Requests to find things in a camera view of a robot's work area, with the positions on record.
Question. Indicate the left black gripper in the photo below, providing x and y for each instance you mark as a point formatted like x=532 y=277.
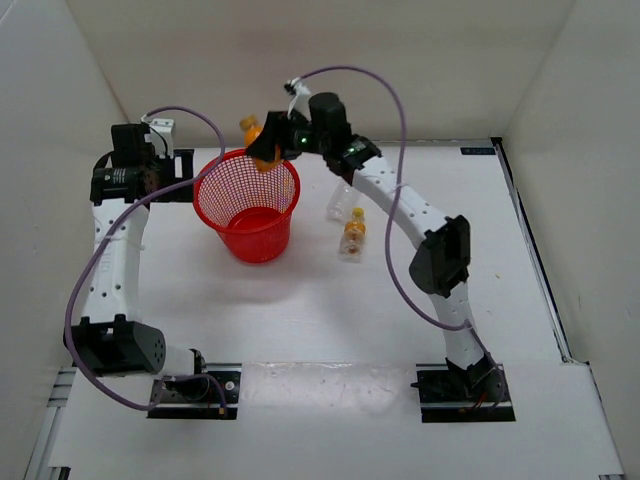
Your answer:
x=183 y=193

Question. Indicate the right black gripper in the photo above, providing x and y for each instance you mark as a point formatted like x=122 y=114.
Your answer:
x=277 y=129

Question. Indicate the clear plastic bottle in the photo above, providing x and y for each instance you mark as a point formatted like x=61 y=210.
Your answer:
x=342 y=202

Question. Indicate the clear bottle yellow cap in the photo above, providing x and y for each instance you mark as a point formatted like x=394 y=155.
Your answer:
x=354 y=235

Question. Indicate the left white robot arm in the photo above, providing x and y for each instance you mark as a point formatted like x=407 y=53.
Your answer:
x=111 y=338

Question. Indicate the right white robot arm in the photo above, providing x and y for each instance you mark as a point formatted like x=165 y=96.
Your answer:
x=442 y=243

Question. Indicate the red mesh plastic bin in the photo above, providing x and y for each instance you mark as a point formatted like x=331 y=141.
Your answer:
x=250 y=210

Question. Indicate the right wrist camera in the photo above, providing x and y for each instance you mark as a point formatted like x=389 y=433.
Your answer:
x=297 y=90

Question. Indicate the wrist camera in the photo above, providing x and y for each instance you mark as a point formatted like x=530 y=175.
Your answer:
x=161 y=135
x=297 y=90

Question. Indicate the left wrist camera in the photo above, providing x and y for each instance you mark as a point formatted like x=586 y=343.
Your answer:
x=161 y=135

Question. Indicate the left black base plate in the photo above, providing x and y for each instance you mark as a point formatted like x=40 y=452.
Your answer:
x=200 y=399

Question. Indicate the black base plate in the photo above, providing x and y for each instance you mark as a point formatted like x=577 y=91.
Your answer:
x=200 y=399
x=444 y=399

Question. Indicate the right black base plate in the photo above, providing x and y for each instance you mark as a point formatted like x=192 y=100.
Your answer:
x=444 y=399

